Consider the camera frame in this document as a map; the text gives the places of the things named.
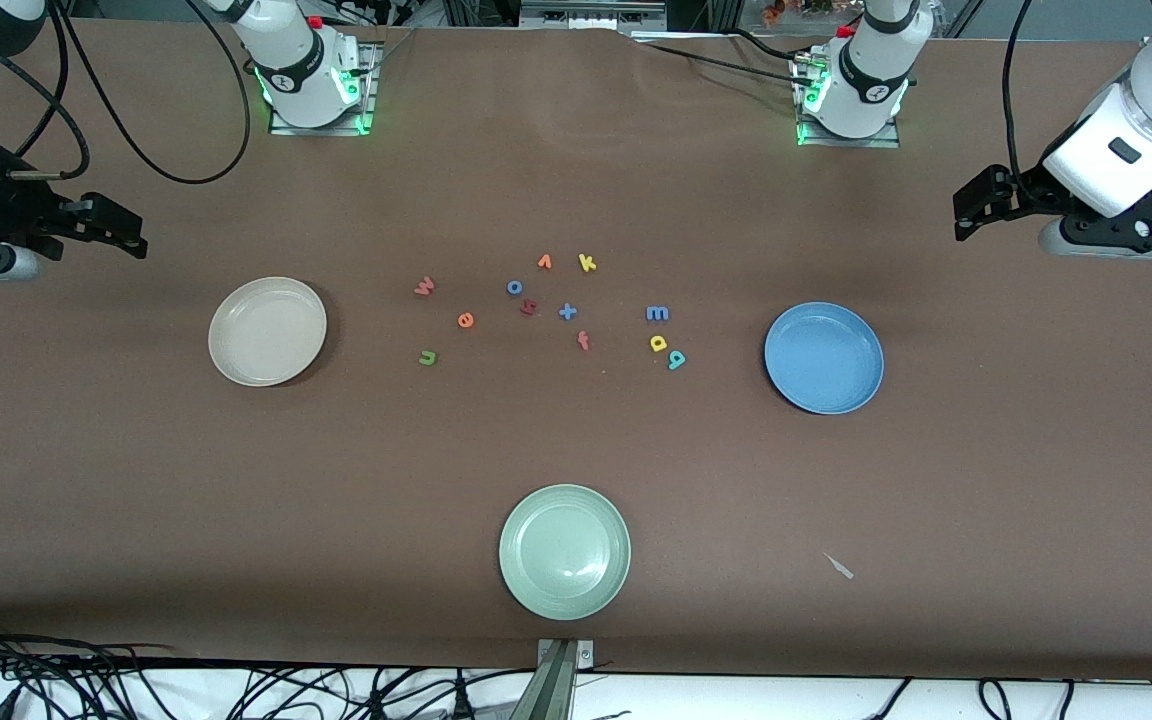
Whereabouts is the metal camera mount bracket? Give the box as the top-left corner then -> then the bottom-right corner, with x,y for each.
536,638 -> 595,720

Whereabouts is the blue plate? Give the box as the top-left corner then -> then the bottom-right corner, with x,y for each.
764,302 -> 885,415

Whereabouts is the black floor cable tangle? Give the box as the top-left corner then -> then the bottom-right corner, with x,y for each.
0,615 -> 527,720

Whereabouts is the beige brown plate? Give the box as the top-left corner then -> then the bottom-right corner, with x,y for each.
208,277 -> 328,388

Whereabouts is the black cable on table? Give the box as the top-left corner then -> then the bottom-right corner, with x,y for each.
631,30 -> 815,86

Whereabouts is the grey metal frame bar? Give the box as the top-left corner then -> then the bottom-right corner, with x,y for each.
521,0 -> 667,31

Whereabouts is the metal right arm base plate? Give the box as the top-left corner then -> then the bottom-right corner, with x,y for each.
268,40 -> 378,137

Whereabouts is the brown paper table cover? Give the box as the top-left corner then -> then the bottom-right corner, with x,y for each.
0,20 -> 1152,681

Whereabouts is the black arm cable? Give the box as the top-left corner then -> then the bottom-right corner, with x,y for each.
0,0 -> 253,186
1002,0 -> 1037,201

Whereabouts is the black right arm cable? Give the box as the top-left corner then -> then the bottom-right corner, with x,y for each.
0,0 -> 253,186

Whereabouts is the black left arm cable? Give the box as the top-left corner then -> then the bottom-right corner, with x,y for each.
1002,0 -> 1037,201

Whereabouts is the pale green plate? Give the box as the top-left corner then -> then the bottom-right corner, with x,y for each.
499,484 -> 632,621

